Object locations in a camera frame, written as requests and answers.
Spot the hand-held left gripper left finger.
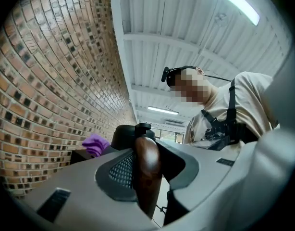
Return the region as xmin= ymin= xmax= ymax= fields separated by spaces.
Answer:
xmin=14 ymin=148 xmax=160 ymax=231

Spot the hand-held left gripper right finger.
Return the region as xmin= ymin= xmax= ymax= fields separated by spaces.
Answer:
xmin=157 ymin=126 xmax=295 ymax=231

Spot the purple cloth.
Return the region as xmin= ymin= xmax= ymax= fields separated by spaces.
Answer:
xmin=82 ymin=133 xmax=111 ymax=158

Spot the black pot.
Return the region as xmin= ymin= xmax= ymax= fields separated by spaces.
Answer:
xmin=111 ymin=123 xmax=164 ymax=220

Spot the black chest monitor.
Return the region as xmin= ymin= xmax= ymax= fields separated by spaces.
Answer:
xmin=193 ymin=138 xmax=234 ymax=151

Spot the black cabinet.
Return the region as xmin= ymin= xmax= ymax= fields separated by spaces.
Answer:
xmin=69 ymin=149 xmax=95 ymax=166

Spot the black chest harness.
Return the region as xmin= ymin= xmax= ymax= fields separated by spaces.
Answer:
xmin=201 ymin=77 xmax=258 ymax=145

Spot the person's beige shirt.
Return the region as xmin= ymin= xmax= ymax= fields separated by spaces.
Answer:
xmin=183 ymin=71 xmax=280 ymax=151

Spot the long ceiling light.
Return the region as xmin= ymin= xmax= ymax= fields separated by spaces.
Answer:
xmin=202 ymin=0 xmax=260 ymax=26
xmin=147 ymin=105 xmax=179 ymax=116

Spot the person's head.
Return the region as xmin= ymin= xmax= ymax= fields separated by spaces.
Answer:
xmin=171 ymin=66 xmax=212 ymax=105

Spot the black headset cable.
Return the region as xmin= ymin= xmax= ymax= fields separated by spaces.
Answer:
xmin=204 ymin=74 xmax=232 ymax=82

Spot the black head-mounted camera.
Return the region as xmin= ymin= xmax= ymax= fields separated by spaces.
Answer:
xmin=161 ymin=65 xmax=198 ymax=86

